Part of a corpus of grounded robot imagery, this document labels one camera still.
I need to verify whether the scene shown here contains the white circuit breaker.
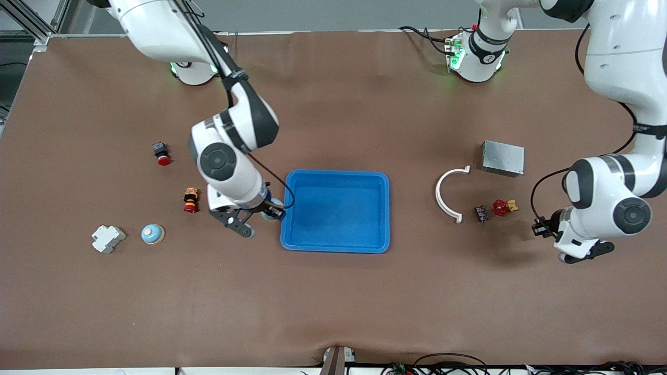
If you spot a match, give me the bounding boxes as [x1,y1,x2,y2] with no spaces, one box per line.
[92,225,127,254]

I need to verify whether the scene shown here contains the grey metal power supply box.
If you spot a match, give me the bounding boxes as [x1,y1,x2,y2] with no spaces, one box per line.
[480,140,525,178]

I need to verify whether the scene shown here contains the black cable bundle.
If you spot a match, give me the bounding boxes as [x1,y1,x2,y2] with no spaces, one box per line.
[380,353,667,375]

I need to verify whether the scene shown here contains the black base cable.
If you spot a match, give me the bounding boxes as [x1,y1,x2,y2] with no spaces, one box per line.
[399,25,455,57]

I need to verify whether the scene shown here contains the blue plastic tray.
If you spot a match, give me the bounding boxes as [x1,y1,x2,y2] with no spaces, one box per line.
[280,169,391,254]

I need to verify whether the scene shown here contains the brown table cover mat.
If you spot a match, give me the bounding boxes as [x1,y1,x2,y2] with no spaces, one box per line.
[0,29,667,370]

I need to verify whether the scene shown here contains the blue bell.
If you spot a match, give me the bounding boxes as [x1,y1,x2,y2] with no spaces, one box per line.
[260,197,286,223]
[141,224,166,245]

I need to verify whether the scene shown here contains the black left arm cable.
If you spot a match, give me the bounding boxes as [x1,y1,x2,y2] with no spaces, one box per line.
[530,13,639,227]

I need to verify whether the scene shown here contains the white curved plastic bracket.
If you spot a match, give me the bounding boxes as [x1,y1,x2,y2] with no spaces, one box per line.
[435,165,472,224]

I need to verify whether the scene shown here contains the grey metal table clamp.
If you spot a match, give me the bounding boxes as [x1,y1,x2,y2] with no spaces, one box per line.
[320,345,357,375]

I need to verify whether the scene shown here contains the aluminium frame profile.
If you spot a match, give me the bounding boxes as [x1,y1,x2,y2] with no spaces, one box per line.
[0,0,71,53]

